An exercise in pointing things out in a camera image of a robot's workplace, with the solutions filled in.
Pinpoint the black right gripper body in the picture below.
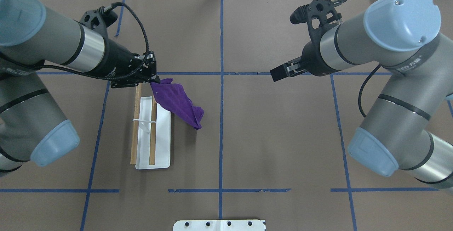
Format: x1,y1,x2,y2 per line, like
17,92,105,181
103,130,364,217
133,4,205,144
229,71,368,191
285,42,327,77

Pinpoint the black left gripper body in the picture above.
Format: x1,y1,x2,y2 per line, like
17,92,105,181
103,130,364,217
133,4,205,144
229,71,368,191
94,39,157,88

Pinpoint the purple towel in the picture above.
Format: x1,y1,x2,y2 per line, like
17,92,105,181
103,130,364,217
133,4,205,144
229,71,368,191
150,78,204,130

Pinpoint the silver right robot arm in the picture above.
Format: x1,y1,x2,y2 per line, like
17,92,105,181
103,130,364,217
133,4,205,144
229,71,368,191
270,0,453,193

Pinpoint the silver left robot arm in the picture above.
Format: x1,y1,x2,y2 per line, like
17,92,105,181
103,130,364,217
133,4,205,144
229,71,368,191
0,0,160,177

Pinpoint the right wooden rack rod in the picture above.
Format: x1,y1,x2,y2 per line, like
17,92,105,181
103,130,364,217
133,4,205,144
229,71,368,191
130,84,142,165

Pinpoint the wooden rack rod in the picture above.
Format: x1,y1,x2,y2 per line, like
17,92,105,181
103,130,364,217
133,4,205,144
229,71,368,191
130,84,142,165
149,97,157,165

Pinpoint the white towel rack base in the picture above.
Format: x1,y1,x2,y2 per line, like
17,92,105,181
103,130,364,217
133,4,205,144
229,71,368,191
135,96,171,170

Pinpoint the left wooden rack rod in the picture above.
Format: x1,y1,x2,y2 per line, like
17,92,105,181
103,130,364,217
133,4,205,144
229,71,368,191
149,97,157,165

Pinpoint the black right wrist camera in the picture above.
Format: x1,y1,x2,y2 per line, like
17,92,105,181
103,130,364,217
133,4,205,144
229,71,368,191
289,0,344,40

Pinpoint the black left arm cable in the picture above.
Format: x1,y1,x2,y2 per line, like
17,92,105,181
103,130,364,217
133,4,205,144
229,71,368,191
0,1,151,81

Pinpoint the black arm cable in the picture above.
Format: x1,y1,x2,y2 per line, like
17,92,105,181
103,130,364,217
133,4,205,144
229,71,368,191
0,1,151,81
358,63,383,118

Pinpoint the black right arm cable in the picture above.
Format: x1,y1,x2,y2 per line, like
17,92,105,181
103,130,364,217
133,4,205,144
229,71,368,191
358,63,383,118

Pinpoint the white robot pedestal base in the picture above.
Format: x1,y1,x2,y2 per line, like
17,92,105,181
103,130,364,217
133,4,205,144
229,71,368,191
173,219,267,231

